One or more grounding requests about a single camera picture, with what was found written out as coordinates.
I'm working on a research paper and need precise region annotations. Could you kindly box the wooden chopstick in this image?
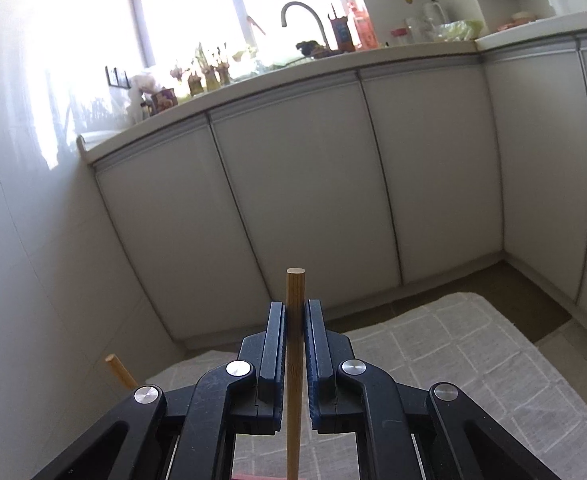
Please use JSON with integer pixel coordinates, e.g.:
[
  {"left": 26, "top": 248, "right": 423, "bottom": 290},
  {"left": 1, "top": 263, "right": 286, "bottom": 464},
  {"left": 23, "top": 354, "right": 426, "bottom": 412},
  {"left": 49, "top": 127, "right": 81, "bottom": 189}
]
[
  {"left": 104, "top": 353, "right": 138, "bottom": 390},
  {"left": 285, "top": 268, "right": 305, "bottom": 480}
]

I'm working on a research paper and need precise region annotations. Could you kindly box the grey checked tablecloth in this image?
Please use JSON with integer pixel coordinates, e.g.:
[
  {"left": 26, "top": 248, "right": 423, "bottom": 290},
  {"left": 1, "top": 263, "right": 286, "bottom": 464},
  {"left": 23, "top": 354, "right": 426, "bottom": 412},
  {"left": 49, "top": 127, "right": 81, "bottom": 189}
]
[{"left": 147, "top": 292, "right": 587, "bottom": 479}]

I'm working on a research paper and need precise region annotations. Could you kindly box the patterned mug on counter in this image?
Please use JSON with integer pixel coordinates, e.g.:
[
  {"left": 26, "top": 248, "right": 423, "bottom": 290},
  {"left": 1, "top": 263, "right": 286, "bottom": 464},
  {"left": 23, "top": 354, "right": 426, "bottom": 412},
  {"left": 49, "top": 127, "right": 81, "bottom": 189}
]
[{"left": 152, "top": 88, "right": 179, "bottom": 114}]

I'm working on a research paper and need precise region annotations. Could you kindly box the black dish rack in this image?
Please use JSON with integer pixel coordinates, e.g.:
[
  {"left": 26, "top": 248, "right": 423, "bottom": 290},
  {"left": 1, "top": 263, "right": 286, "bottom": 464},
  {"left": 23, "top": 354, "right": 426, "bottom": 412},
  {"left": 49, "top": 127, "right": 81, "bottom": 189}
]
[{"left": 105, "top": 66, "right": 131, "bottom": 90}]

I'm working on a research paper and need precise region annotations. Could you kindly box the dark red bottle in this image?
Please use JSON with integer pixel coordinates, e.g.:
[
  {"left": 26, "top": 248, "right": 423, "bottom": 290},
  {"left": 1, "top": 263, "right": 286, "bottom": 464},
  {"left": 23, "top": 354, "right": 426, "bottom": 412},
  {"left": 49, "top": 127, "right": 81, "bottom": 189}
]
[{"left": 328, "top": 8, "right": 355, "bottom": 53}]

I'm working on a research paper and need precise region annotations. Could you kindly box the pink dish soap bottle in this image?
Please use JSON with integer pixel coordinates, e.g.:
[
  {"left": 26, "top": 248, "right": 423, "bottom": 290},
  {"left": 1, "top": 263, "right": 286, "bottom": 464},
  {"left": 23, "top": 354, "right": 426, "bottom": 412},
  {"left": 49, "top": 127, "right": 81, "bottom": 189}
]
[{"left": 349, "top": 2, "right": 378, "bottom": 50}]

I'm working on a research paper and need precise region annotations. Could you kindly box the curved metal faucet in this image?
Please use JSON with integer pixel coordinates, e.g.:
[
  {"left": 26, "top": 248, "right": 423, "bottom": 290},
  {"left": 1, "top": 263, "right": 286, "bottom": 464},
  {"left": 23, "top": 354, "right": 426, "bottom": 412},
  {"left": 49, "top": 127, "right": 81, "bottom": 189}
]
[{"left": 280, "top": 1, "right": 329, "bottom": 48}]

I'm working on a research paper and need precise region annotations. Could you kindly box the green vegetable bag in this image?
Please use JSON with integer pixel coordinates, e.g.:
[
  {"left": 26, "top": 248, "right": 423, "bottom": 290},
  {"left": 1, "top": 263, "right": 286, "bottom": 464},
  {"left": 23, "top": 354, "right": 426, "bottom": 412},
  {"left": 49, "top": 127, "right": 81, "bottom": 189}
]
[{"left": 433, "top": 20, "right": 484, "bottom": 42}]

